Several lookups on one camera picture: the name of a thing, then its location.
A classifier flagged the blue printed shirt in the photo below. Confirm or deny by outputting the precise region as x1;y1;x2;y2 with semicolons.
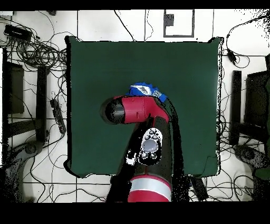
126;82;168;104

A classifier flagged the dark green table cloth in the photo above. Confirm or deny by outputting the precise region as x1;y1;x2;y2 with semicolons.
64;35;224;178

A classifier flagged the dark grey square block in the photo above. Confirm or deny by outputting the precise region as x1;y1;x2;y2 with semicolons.
164;14;175;26

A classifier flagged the long black power strip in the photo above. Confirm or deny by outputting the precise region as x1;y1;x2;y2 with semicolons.
190;176;209;201

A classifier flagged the black power adapter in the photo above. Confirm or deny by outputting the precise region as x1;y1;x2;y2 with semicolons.
226;49;237;64

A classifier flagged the black electronics box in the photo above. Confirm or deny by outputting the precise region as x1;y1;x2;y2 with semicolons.
4;24;33;42

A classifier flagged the thick black floor cable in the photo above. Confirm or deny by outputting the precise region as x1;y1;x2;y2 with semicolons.
113;9;136;42

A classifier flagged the grey square floor frame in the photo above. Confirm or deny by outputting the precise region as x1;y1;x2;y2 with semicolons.
162;9;195;38

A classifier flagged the black metal frame stand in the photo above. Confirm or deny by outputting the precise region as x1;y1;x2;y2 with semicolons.
228;53;270;146
2;47;50;144

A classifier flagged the grey pedestal leg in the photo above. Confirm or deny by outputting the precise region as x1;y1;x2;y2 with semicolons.
233;144;269;172
4;140;44;202

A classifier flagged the tangled black cable coil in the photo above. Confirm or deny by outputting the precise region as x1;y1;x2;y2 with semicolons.
20;41;68;71

